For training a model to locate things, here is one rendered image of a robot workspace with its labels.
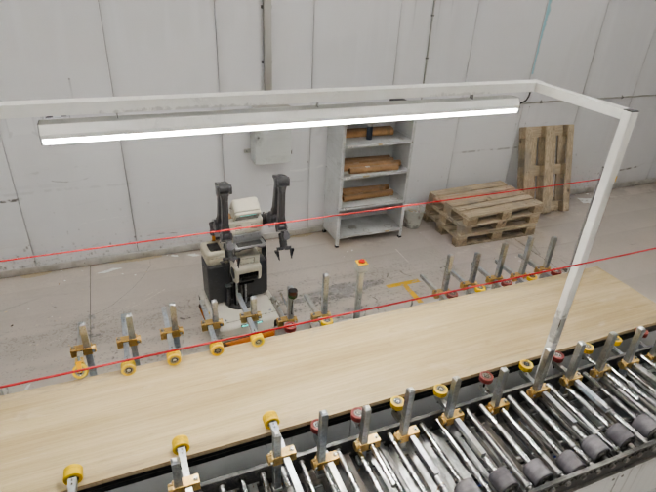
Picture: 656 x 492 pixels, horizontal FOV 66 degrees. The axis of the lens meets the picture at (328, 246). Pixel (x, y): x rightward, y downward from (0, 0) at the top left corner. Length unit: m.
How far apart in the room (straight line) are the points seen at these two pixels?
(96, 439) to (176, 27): 3.73
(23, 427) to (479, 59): 5.84
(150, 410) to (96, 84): 3.34
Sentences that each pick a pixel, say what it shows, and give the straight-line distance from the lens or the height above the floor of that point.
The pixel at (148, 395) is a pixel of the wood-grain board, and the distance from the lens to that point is 3.02.
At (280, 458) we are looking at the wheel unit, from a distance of 2.58.
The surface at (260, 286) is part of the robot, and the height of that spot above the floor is 0.38.
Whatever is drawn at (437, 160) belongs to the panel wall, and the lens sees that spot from 6.85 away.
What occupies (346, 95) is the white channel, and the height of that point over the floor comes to 2.44.
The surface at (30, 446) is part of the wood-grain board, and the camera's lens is 2.98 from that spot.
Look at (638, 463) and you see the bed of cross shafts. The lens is 3.43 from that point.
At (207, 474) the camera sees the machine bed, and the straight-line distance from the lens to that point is 2.88.
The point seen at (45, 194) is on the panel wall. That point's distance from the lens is 5.72.
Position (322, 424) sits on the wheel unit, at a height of 1.11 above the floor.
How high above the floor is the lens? 3.00
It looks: 29 degrees down
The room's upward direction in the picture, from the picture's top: 3 degrees clockwise
